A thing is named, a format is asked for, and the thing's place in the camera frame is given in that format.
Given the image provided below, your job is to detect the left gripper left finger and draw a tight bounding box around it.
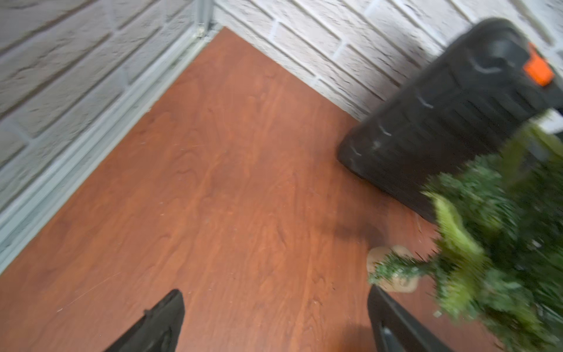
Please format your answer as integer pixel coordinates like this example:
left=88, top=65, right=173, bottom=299
left=105, top=289, right=185, bottom=352

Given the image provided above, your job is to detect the black tool case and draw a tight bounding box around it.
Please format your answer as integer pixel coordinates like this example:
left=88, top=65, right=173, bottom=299
left=337, top=18, right=562, bottom=221

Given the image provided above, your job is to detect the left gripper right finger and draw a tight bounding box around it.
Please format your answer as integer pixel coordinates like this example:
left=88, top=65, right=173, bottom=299
left=367, top=285, right=452, bottom=352

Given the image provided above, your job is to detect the small green christmas tree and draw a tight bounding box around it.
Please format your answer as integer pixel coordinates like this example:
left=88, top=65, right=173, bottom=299
left=367, top=122, right=562, bottom=351

